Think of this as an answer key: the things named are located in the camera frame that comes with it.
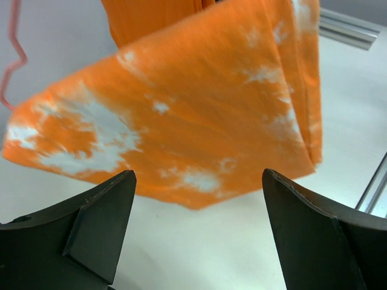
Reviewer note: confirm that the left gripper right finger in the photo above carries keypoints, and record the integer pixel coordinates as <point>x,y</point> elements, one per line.
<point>322,244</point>

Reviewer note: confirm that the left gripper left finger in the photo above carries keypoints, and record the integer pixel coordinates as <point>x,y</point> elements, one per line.
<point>74,244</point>

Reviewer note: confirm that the orange white tie-dye trousers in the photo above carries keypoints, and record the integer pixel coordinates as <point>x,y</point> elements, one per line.
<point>198,110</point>

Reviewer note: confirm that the plain orange trousers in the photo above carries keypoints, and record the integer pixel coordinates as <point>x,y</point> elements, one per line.
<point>130,20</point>

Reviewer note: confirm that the loose aluminium profile bar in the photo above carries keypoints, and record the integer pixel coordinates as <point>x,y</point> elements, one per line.
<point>348,30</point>

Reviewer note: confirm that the right aluminium frame post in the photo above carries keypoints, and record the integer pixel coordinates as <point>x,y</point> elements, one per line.
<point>373,199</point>

